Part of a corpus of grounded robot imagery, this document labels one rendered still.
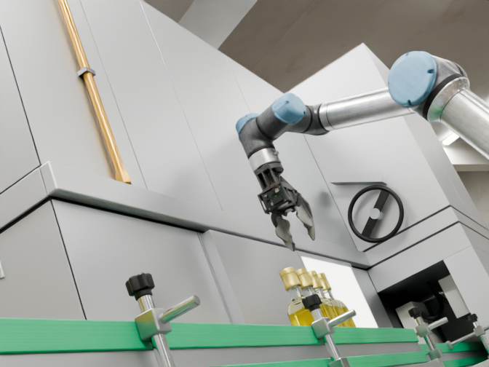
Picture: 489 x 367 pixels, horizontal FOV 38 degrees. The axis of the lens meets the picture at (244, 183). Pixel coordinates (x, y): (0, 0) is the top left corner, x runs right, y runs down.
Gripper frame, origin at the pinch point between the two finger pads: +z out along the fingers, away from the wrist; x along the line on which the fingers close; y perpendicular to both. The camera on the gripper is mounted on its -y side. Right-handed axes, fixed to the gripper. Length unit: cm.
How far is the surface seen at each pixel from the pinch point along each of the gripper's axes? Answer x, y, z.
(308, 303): 15, 52, 25
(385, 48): -23, -520, -298
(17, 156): -19, 68, -19
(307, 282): 1.8, 12.7, 12.5
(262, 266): -12.0, 1.4, 1.0
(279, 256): -12.1, -11.9, -3.2
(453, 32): 40, -575, -298
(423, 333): 14.8, -8.6, 30.6
